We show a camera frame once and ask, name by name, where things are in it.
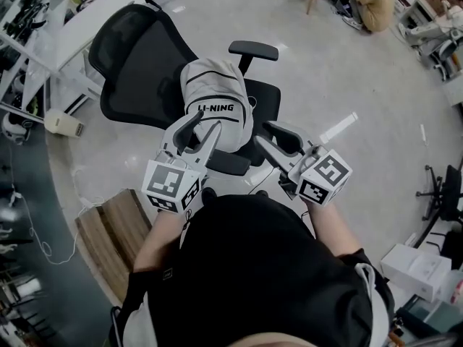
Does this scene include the white robot machine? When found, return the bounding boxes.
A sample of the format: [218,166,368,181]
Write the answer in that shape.
[396,0,463,83]

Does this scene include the beige power strip box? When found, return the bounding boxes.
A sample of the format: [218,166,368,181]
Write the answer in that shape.
[43,108,86,139]

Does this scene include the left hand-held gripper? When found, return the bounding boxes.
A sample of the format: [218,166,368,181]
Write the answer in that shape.
[141,112,222,215]

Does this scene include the black mesh office chair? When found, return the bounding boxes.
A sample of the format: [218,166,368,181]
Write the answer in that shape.
[88,3,282,177]

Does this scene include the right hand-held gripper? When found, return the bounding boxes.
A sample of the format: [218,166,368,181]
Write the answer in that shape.
[254,120,354,208]

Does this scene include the white backpack bag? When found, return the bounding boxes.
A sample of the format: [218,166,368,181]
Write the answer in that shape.
[179,58,256,154]

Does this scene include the wooden box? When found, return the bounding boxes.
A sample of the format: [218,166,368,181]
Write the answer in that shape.
[74,188,153,307]

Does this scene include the white round robot head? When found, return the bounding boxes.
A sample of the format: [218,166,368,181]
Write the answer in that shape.
[1,111,33,146]

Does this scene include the white floor cable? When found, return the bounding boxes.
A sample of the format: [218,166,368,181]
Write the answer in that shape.
[9,164,106,266]

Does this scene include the person's black shirt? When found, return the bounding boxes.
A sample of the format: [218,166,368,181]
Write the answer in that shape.
[118,192,396,347]

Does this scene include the person's left forearm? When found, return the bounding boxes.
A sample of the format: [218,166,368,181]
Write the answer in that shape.
[132,207,190,275]

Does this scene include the person's right forearm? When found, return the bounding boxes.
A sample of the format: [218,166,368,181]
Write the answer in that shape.
[302,194,363,259]

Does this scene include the white cardboard box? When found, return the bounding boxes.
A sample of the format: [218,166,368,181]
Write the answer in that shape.
[379,243,454,302]

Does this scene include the black floor cable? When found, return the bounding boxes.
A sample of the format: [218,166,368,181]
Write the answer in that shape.
[242,167,280,195]

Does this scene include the white desk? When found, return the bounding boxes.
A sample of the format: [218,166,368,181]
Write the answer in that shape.
[52,0,148,117]

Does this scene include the black chair with star base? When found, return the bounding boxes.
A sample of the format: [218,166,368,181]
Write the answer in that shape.
[415,163,463,249]

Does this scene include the white metal shelf rack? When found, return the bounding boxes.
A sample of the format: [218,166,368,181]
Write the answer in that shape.
[0,0,69,124]

